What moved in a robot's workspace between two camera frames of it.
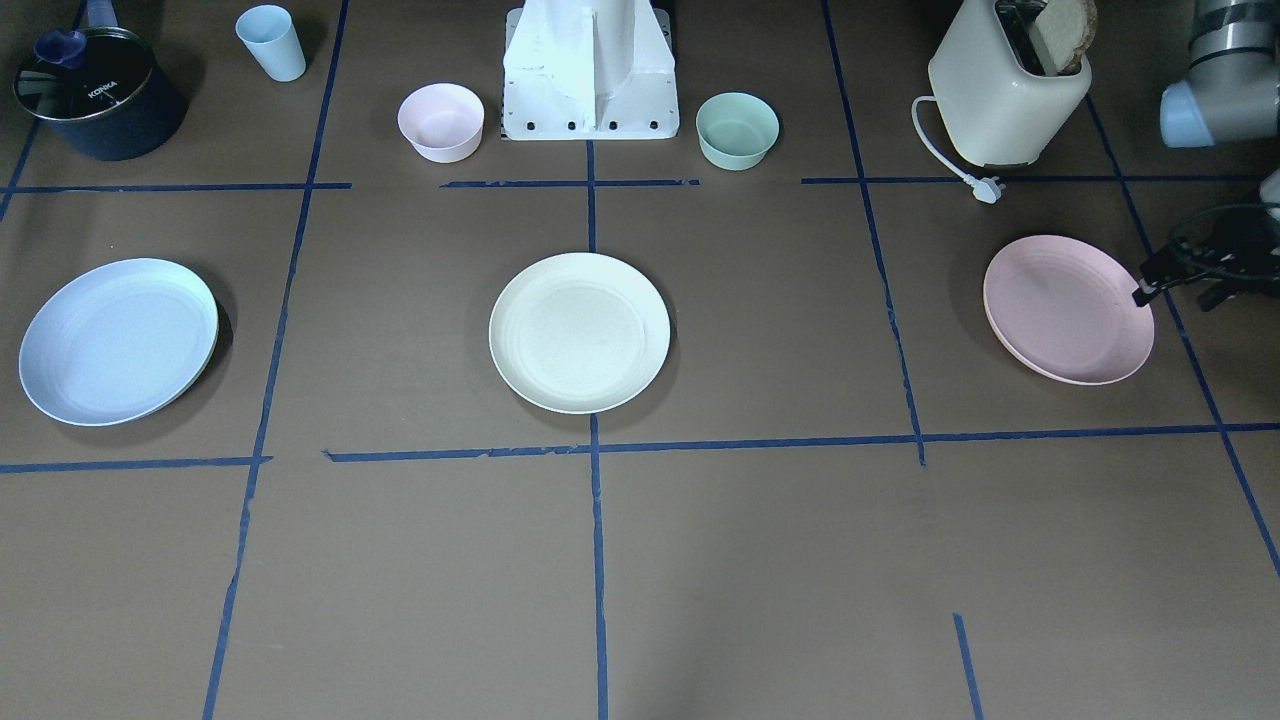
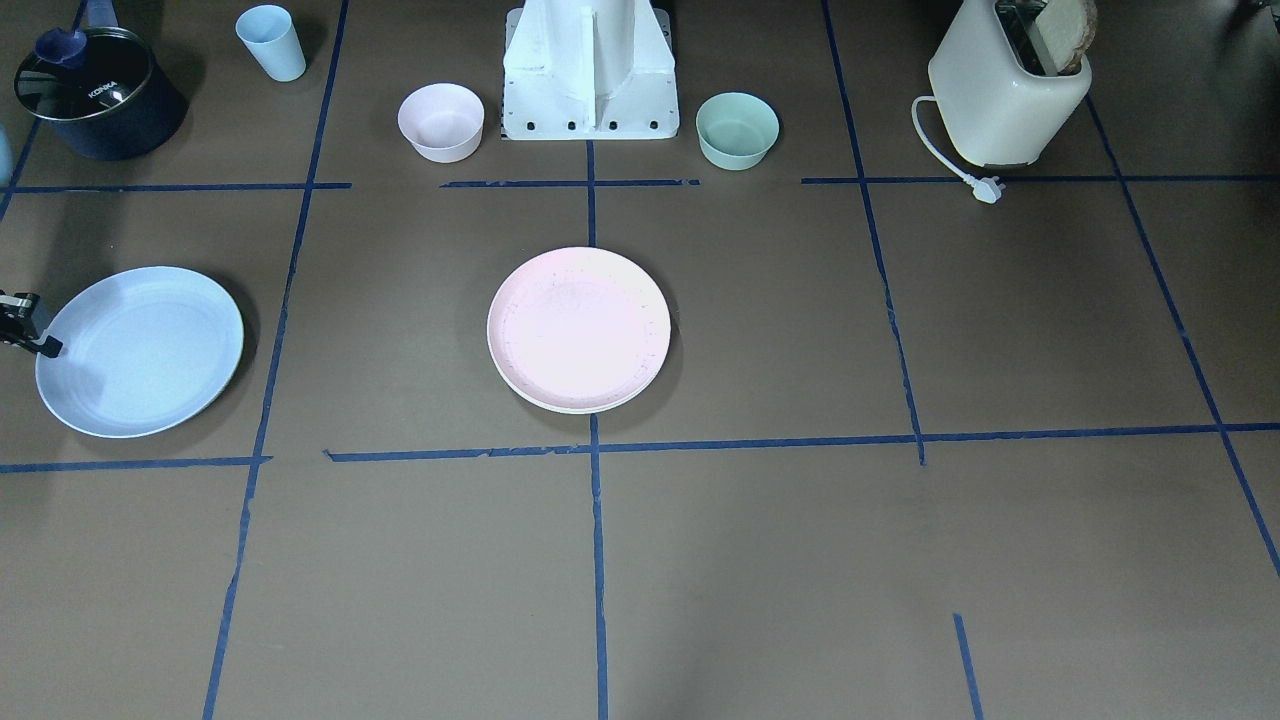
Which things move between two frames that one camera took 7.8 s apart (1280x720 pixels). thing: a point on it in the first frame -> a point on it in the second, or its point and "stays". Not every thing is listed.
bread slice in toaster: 1064,30 stays
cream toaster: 999,102 stays
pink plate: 1066,308 -> 579,330
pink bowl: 443,122 stays
